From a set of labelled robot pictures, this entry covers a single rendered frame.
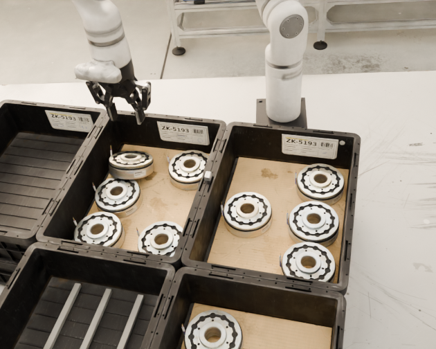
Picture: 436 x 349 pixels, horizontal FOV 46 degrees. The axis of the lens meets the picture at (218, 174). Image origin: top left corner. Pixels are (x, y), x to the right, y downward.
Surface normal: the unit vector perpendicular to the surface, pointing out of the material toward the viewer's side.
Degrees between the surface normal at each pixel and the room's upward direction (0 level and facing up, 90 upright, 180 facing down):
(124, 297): 0
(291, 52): 91
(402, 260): 0
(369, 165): 0
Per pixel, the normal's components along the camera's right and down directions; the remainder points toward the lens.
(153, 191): -0.09, -0.68
